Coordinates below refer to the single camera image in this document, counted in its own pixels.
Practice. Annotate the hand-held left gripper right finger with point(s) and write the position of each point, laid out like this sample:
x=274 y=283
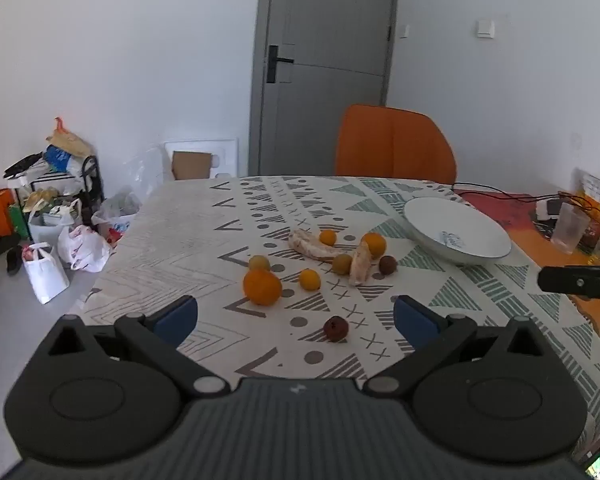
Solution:
x=415 y=320

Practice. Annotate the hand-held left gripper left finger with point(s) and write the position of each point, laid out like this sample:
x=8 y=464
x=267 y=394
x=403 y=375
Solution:
x=177 y=317

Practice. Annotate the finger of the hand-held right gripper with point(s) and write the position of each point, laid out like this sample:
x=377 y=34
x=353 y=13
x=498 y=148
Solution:
x=570 y=280

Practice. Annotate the dark red plum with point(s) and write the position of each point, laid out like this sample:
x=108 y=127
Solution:
x=335 y=328
x=387 y=265

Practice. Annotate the large orange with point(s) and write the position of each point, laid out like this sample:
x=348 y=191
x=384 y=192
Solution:
x=262 y=287

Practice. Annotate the small yellow-brown fruit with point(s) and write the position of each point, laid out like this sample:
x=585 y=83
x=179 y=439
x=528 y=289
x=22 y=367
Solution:
x=342 y=263

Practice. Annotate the white plate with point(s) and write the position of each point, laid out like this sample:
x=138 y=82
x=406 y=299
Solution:
x=455 y=230

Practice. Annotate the small orange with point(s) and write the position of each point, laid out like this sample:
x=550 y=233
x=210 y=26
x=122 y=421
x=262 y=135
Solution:
x=327 y=237
x=309 y=280

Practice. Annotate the peeled banana piece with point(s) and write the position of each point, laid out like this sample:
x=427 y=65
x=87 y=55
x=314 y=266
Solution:
x=310 y=247
x=361 y=265

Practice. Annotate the ribbed glass cup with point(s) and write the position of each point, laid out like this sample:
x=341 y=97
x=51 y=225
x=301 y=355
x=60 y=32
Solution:
x=569 y=230

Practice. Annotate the orange and red tablecloth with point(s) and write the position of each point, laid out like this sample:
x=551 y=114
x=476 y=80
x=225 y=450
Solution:
x=530 y=242

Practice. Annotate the white charger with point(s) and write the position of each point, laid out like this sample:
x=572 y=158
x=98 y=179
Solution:
x=547 y=208

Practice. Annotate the patterned white tablecloth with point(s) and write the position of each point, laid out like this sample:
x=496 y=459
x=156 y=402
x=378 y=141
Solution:
x=180 y=240

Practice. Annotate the medium orange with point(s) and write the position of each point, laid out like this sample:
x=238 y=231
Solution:
x=373 y=245

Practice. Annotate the small yellow-green fruit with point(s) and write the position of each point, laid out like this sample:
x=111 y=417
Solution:
x=258 y=262

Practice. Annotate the white red-print plastic bag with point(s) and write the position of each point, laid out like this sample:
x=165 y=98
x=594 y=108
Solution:
x=82 y=250

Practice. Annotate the clear plastic bag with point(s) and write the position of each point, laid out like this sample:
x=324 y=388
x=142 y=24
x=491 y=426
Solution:
x=117 y=212

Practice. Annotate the white tote bag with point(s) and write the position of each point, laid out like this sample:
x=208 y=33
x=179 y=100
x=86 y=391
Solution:
x=52 y=227

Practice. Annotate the black rack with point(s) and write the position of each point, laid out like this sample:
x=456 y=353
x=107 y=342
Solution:
x=92 y=180

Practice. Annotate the orange chair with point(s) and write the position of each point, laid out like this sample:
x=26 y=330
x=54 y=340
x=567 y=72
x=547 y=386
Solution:
x=395 y=145

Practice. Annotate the black slippers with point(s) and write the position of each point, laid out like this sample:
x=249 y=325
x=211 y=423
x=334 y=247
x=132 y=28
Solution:
x=11 y=255

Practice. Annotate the blue plastic bag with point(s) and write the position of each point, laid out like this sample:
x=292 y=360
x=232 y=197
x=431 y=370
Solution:
x=60 y=159

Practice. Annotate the rubber chicken toy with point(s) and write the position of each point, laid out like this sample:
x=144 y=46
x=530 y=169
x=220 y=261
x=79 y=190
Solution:
x=67 y=140

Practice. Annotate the grey door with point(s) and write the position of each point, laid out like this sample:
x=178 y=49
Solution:
x=330 y=110

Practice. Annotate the white light switch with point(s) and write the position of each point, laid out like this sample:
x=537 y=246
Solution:
x=485 y=28

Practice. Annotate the small white wall switch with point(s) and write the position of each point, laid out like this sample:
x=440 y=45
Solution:
x=405 y=31

